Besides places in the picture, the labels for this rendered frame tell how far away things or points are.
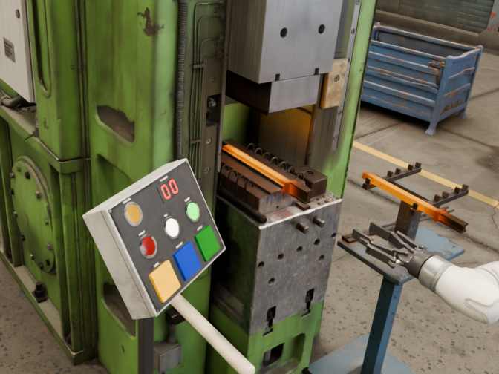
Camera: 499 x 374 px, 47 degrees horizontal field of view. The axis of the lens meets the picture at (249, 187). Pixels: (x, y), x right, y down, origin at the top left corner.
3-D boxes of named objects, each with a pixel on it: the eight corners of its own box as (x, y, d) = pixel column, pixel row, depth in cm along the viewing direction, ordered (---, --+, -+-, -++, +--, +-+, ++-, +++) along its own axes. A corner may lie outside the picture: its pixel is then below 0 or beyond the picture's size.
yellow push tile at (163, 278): (181, 286, 141) (169, 259, 139) (164, 303, 135) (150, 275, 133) (175, 287, 142) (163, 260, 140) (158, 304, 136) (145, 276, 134)
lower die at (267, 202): (302, 201, 199) (305, 179, 195) (257, 216, 187) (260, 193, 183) (229, 156, 227) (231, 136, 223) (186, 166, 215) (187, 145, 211)
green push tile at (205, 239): (220, 248, 158) (210, 223, 155) (207, 262, 151) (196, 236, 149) (215, 249, 159) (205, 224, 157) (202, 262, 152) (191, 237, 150)
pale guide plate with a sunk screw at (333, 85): (341, 105, 210) (348, 58, 202) (323, 108, 204) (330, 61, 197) (336, 103, 211) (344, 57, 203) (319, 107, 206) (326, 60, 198)
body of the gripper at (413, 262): (414, 285, 153) (387, 267, 159) (433, 274, 158) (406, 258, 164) (420, 262, 149) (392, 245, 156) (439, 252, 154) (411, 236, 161)
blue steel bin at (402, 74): (466, 116, 582) (486, 45, 549) (433, 135, 527) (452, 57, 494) (364, 86, 649) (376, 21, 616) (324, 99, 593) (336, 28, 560)
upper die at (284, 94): (316, 103, 182) (321, 74, 178) (268, 113, 171) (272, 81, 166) (236, 67, 211) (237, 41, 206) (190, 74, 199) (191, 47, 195)
